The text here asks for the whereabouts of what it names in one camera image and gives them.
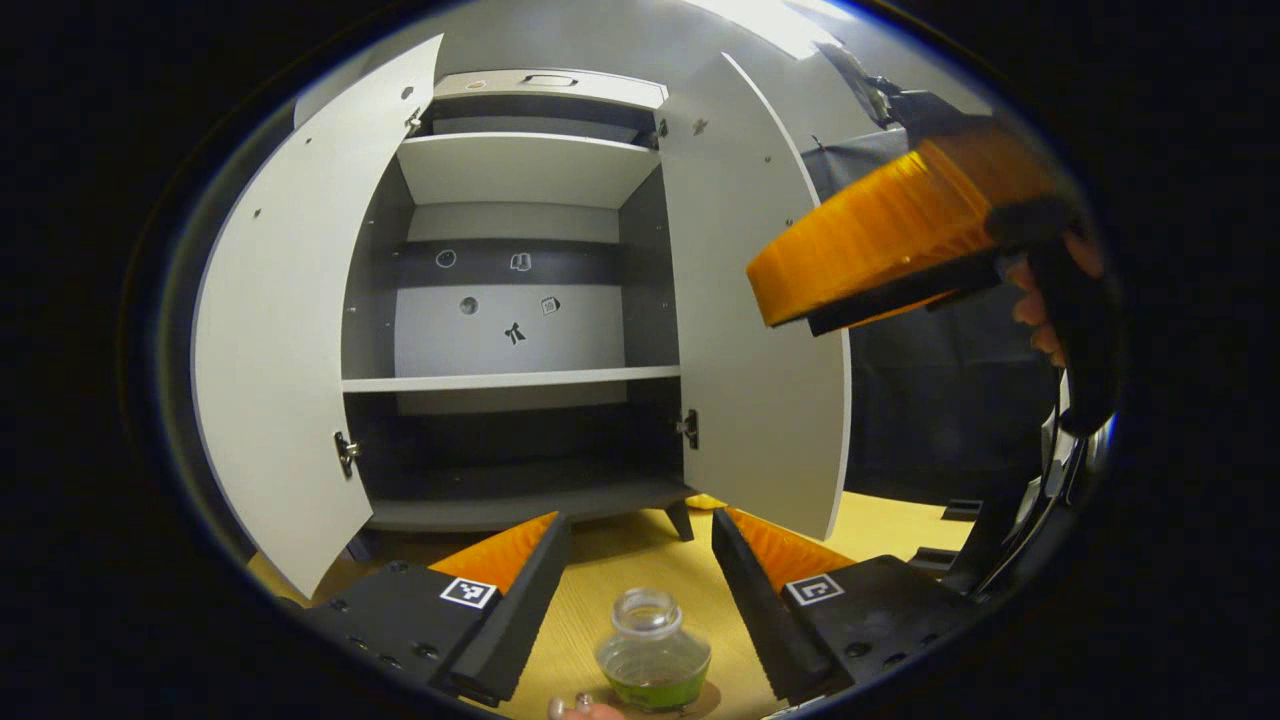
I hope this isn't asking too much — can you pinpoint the white and grey cabinet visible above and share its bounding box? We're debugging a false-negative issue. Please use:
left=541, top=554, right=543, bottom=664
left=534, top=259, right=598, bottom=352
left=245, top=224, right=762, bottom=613
left=340, top=68, right=701, bottom=563

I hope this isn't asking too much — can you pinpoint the black backdrop cloth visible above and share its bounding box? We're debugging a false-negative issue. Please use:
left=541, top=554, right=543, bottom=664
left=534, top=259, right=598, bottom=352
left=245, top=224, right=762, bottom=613
left=800, top=125, right=1061, bottom=506

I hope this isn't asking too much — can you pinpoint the beige cabinet drawer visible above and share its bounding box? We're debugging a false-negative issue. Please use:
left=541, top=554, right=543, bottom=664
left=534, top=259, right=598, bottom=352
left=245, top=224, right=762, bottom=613
left=432, top=68, right=669, bottom=111

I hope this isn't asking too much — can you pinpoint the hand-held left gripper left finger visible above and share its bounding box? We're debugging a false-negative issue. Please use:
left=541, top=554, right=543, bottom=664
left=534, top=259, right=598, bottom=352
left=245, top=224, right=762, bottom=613
left=300, top=513, right=573, bottom=708

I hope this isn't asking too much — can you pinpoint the long ceiling light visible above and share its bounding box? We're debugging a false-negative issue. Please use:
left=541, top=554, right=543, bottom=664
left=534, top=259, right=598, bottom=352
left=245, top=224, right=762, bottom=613
left=700, top=0, right=851, bottom=56

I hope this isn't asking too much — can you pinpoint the green label plastic bottle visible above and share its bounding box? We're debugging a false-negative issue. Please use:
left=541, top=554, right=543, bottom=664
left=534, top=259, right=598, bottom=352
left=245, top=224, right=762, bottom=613
left=595, top=588, right=713, bottom=713

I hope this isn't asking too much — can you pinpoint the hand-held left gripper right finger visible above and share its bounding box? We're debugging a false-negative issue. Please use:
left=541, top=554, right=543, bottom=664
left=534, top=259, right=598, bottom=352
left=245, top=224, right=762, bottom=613
left=712, top=507, right=986, bottom=704

